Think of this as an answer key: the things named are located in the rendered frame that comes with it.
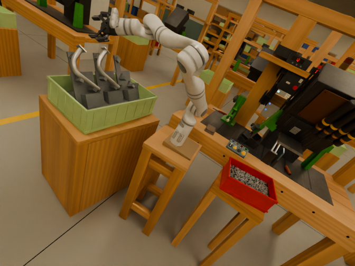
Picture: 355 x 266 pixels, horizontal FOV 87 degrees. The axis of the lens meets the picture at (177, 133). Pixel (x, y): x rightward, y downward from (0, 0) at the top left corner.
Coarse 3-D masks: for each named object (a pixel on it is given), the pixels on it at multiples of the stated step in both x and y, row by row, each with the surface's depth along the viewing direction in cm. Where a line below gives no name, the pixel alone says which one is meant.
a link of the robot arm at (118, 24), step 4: (112, 8) 83; (116, 8) 83; (112, 12) 83; (116, 12) 83; (112, 16) 82; (116, 16) 84; (112, 20) 82; (116, 20) 84; (120, 20) 86; (124, 20) 86; (112, 24) 82; (116, 24) 85; (120, 24) 86; (124, 24) 86; (116, 28) 87; (120, 28) 87; (124, 28) 86; (116, 32) 88; (120, 32) 88; (124, 32) 88
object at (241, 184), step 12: (228, 168) 116; (240, 168) 127; (252, 168) 124; (228, 180) 110; (240, 180) 117; (252, 180) 119; (264, 180) 125; (228, 192) 114; (240, 192) 111; (252, 192) 108; (264, 192) 115; (252, 204) 112; (264, 204) 110
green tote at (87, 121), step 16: (48, 80) 116; (64, 80) 124; (48, 96) 122; (64, 96) 110; (144, 96) 156; (64, 112) 115; (80, 112) 106; (96, 112) 108; (112, 112) 119; (128, 112) 132; (144, 112) 148; (80, 128) 110; (96, 128) 115
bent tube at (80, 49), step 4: (80, 48) 113; (76, 52) 112; (80, 52) 113; (84, 52) 116; (72, 56) 111; (76, 56) 111; (72, 60) 110; (76, 60) 112; (72, 64) 111; (76, 64) 112; (72, 68) 111; (76, 68) 112; (76, 72) 113; (80, 76) 115; (84, 76) 117; (84, 80) 118; (88, 80) 120; (88, 84) 122; (92, 84) 123; (96, 88) 125
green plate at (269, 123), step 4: (276, 112) 140; (280, 112) 132; (272, 116) 141; (276, 116) 134; (268, 120) 139; (272, 120) 138; (276, 120) 137; (260, 124) 151; (264, 124) 140; (268, 124) 140; (272, 124) 139; (268, 128) 141; (272, 128) 140
